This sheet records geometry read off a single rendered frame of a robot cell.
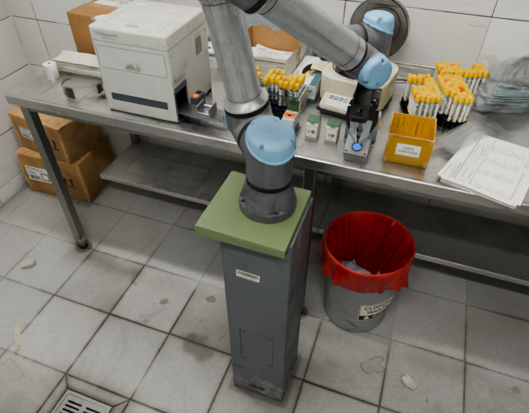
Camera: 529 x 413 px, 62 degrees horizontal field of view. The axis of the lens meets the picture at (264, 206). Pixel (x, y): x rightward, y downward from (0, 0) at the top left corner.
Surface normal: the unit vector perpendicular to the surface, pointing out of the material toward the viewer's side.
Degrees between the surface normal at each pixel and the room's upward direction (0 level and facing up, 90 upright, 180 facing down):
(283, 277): 90
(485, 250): 0
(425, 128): 90
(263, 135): 9
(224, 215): 2
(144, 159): 0
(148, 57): 90
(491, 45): 90
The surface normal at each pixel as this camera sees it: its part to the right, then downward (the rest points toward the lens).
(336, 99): -0.21, -0.42
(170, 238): 0.00, -0.74
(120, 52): -0.34, 0.63
